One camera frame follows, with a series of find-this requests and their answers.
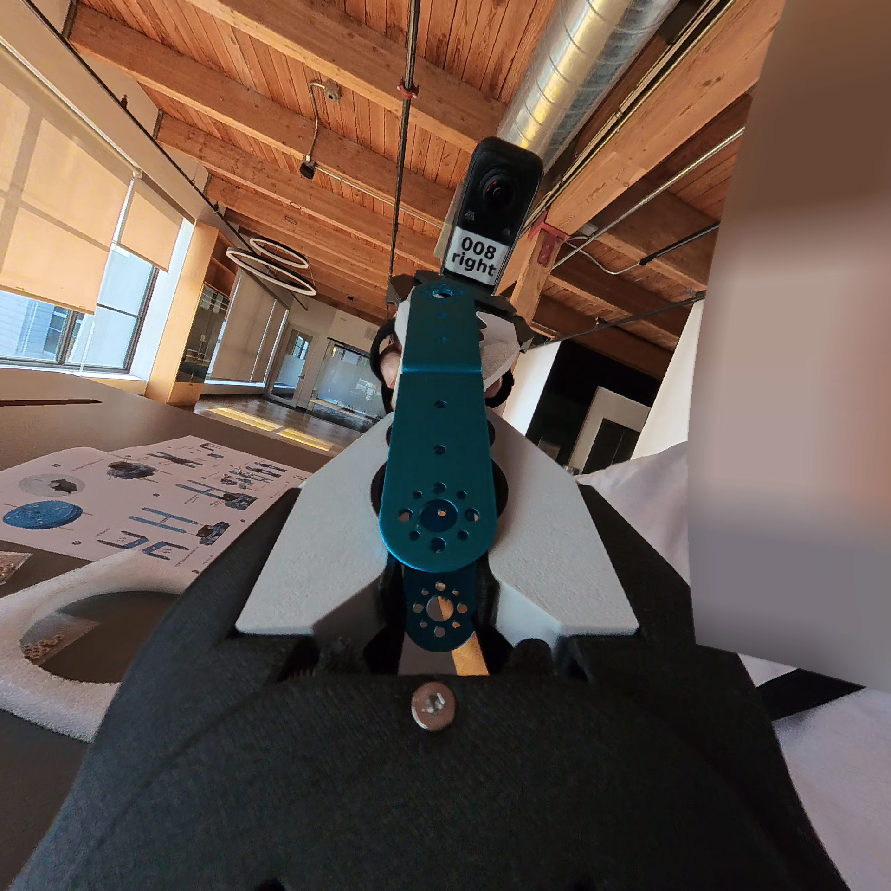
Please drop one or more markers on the printed instruction sheet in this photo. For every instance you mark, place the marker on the printed instruction sheet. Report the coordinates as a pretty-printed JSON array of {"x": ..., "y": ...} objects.
[{"x": 139, "y": 501}]

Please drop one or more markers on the person's white shirt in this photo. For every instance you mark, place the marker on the person's white shirt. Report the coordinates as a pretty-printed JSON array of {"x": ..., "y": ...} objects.
[{"x": 835, "y": 800}]

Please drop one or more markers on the black ceiling pipe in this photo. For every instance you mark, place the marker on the black ceiling pipe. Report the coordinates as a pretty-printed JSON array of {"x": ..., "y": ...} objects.
[{"x": 404, "y": 174}]

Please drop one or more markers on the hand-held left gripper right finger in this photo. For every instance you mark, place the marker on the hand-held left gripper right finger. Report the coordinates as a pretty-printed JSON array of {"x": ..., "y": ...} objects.
[{"x": 564, "y": 564}]

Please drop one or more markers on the wide beige roller blind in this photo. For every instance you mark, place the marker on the wide beige roller blind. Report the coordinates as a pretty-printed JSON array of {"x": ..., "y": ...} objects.
[{"x": 56, "y": 209}]

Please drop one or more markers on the grey junction box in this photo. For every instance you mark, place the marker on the grey junction box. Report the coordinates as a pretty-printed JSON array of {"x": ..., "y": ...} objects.
[{"x": 332, "y": 91}]

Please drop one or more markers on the red metal post bracket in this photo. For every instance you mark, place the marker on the red metal post bracket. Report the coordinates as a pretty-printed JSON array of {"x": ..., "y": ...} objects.
[{"x": 552, "y": 240}]

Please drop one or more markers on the wooden shelving unit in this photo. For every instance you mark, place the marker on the wooden shelving unit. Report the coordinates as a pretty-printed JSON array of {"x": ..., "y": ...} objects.
[{"x": 195, "y": 313}]

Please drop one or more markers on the person's right hand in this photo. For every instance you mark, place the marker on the person's right hand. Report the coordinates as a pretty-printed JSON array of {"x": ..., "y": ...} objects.
[{"x": 390, "y": 369}]

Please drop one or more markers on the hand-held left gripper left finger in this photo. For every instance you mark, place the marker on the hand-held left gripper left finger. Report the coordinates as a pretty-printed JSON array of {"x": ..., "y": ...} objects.
[{"x": 313, "y": 557}]

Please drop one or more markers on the blue metal U bracket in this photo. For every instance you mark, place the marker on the blue metal U bracket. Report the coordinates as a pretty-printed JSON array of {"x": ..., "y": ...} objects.
[{"x": 438, "y": 452}]

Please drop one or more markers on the wooden support post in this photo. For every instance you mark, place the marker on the wooden support post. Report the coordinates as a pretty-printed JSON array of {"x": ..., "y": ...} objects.
[{"x": 536, "y": 278}]

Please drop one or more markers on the ceiling security camera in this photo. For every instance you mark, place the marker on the ceiling security camera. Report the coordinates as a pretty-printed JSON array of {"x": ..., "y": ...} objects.
[{"x": 307, "y": 170}]

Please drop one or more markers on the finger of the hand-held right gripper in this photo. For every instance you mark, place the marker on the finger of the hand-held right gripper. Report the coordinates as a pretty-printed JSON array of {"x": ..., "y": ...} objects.
[
  {"x": 498, "y": 348},
  {"x": 401, "y": 324}
]

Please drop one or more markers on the narrow beige roller blind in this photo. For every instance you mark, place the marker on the narrow beige roller blind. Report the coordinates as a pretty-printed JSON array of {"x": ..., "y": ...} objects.
[{"x": 150, "y": 230}]

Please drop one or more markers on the white foam packing insert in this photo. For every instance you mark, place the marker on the white foam packing insert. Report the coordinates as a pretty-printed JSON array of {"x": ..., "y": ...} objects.
[{"x": 42, "y": 703}]

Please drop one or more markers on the small clear parts bag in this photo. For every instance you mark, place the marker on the small clear parts bag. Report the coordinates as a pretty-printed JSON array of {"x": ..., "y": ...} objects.
[
  {"x": 10, "y": 567},
  {"x": 49, "y": 644}
]

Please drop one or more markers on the silver ventilation duct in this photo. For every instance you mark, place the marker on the silver ventilation duct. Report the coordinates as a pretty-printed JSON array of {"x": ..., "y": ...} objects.
[{"x": 578, "y": 62}]

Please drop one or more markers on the glass door partition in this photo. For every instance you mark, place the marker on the glass door partition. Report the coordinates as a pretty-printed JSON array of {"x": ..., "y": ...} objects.
[{"x": 334, "y": 376}]

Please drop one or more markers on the office window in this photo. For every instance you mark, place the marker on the office window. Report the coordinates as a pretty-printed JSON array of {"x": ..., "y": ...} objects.
[{"x": 42, "y": 334}]

